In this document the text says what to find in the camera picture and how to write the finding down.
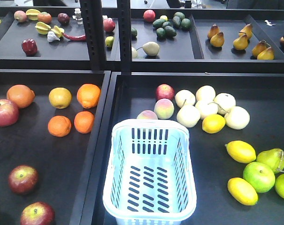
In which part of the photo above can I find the orange front right pair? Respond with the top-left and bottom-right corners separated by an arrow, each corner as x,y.
74,111 -> 94,134

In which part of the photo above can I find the orange beside middle apple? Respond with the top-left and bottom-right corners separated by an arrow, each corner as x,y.
6,84 -> 35,108

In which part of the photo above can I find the large orange far right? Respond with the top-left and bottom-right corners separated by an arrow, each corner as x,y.
77,83 -> 101,109

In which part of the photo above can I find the yellow lemon middle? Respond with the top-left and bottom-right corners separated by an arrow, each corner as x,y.
202,114 -> 226,134

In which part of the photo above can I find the red bell pepper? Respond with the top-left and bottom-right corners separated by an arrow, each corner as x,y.
22,38 -> 38,56

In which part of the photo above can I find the light blue plastic basket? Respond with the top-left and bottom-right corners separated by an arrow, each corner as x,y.
103,119 -> 197,225

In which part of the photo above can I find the orange front left pair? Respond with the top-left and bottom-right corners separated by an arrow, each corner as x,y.
47,115 -> 71,137

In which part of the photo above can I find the red apple back middle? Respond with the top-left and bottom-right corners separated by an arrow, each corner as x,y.
0,99 -> 19,127

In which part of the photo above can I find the yellow orange citrus fruit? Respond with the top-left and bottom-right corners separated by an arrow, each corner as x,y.
48,87 -> 72,109

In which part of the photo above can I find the orange pair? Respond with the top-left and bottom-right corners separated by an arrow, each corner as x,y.
47,115 -> 71,137
74,111 -> 94,134

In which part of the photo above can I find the red apple near gripper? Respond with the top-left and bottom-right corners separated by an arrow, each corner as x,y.
20,202 -> 55,225

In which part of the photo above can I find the red apple front middle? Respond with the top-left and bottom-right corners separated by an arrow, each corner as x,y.
8,165 -> 39,195

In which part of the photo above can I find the red chili pepper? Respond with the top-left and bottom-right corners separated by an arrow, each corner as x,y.
62,33 -> 86,41

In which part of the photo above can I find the green apple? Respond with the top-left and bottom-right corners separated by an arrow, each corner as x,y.
243,162 -> 276,193

